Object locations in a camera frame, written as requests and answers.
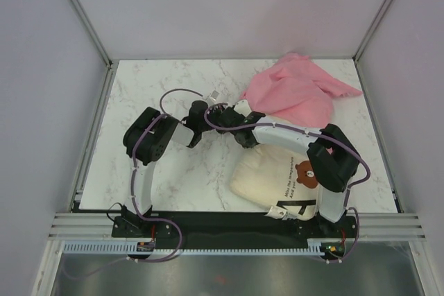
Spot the aluminium frame post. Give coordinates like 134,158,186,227
68,0,112,69
351,0,417,62

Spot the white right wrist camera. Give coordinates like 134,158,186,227
233,99,252,117

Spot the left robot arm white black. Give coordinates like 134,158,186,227
121,101,212,236

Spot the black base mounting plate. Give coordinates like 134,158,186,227
112,211,357,249

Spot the pink satin pillowcase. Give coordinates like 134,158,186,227
240,53,362,128

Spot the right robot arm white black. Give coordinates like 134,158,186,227
204,105,360,237

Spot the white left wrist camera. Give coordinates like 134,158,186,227
207,90,223,105

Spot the white slotted cable duct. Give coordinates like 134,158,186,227
63,241,325,256

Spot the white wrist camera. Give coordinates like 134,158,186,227
233,99,252,117
207,90,223,105

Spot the aluminium front rail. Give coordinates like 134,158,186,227
49,213,425,241

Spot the right aluminium frame post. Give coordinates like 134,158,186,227
351,0,417,62

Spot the cream pillow with bear print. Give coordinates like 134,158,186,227
230,144,320,220

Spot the left aluminium frame post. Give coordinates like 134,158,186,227
68,0,112,69

